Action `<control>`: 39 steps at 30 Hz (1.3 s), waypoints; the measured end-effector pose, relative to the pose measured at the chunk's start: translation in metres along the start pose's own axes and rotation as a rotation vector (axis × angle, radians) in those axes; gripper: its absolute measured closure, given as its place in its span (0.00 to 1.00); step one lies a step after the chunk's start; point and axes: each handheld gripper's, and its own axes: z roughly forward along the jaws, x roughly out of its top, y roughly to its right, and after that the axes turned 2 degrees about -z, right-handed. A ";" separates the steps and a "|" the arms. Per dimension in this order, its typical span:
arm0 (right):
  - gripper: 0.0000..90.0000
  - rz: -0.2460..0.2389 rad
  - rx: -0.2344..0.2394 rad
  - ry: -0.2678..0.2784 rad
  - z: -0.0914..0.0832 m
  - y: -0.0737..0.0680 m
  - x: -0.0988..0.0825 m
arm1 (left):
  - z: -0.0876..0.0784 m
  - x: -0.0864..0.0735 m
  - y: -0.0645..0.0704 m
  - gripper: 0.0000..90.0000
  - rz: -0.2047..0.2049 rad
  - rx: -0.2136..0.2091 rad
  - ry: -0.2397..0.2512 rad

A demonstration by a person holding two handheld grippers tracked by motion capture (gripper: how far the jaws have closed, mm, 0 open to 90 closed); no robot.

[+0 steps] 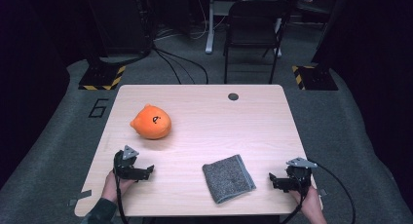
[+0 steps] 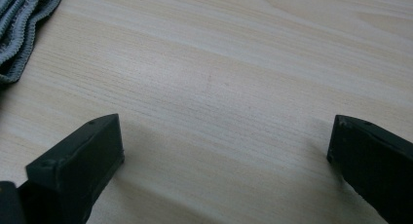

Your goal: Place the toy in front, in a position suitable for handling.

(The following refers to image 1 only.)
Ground striped black stand base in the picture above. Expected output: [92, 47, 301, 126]
[78, 64, 127, 92]
[290, 64, 340, 92]

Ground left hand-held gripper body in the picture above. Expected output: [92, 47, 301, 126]
[113, 145, 148, 182]

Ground hand-held gripper cable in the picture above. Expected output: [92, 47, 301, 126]
[280, 161, 357, 224]
[112, 159, 130, 224]

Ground left hand-held gripper cable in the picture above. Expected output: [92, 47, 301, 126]
[112, 159, 130, 224]

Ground person's left hand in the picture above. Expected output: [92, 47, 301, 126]
[100, 169, 136, 205]

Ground white floor cables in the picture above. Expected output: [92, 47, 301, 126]
[155, 0, 228, 42]

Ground grey towel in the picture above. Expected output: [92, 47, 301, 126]
[202, 154, 257, 205]

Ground white desk leg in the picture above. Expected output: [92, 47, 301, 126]
[205, 0, 236, 55]

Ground right hand-held gripper cable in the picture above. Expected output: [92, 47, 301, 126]
[280, 161, 357, 224]

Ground black folding chair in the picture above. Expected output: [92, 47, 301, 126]
[222, 0, 293, 86]

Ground orange plush toy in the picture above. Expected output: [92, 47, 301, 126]
[130, 103, 172, 140]

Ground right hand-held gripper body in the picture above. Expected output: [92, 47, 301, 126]
[284, 157, 319, 193]

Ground black floor cables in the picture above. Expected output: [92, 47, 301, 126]
[151, 44, 209, 86]

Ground person's right hand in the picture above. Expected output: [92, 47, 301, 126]
[289, 184, 322, 220]

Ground dark equipment cabinet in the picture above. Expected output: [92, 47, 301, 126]
[85, 0, 154, 66]

